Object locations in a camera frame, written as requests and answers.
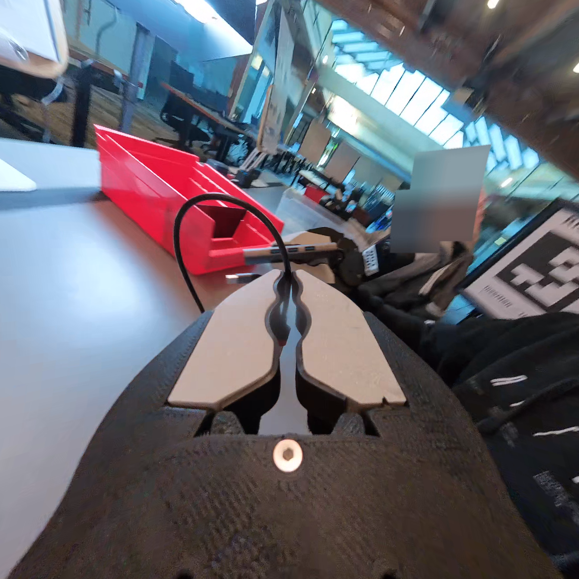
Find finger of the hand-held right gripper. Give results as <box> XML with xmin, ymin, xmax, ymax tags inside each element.
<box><xmin>281</xmin><ymin>230</ymin><xmax>339</xmax><ymax>248</ymax></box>
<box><xmin>311</xmin><ymin>261</ymin><xmax>339</xmax><ymax>286</ymax></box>

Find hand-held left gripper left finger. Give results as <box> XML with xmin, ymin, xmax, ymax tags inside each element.
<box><xmin>167</xmin><ymin>269</ymin><xmax>281</xmax><ymax>434</ymax></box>

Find stacked clear storage bins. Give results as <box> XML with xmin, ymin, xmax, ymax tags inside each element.
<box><xmin>276</xmin><ymin>188</ymin><xmax>362</xmax><ymax>236</ymax></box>

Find black cable with red plugs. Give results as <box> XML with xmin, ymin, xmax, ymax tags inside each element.
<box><xmin>173</xmin><ymin>193</ymin><xmax>295</xmax><ymax>349</ymax></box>

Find printed sign board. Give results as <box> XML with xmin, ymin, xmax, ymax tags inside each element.
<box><xmin>0</xmin><ymin>0</ymin><xmax>68</xmax><ymax>80</ymax></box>

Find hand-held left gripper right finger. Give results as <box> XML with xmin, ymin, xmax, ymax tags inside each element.
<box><xmin>293</xmin><ymin>269</ymin><xmax>408</xmax><ymax>432</ymax></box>

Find whiteboard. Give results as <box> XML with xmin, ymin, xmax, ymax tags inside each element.
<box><xmin>323</xmin><ymin>142</ymin><xmax>360</xmax><ymax>182</ymax></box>
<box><xmin>299</xmin><ymin>122</ymin><xmax>333</xmax><ymax>163</ymax></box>

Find person's right forearm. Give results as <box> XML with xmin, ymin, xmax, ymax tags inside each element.
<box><xmin>350</xmin><ymin>276</ymin><xmax>579</xmax><ymax>390</ymax></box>

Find black office chair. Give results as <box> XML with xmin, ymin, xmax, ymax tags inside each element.
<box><xmin>158</xmin><ymin>90</ymin><xmax>211</xmax><ymax>150</ymax></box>

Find red plastic bin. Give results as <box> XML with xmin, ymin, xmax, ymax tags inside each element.
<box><xmin>94</xmin><ymin>124</ymin><xmax>286</xmax><ymax>276</ymax></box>

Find black bin divider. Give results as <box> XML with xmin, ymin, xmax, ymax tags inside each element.
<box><xmin>197</xmin><ymin>206</ymin><xmax>248</xmax><ymax>240</ymax></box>

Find printed marker board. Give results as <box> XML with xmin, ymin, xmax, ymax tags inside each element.
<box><xmin>461</xmin><ymin>199</ymin><xmax>579</xmax><ymax>319</ymax></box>

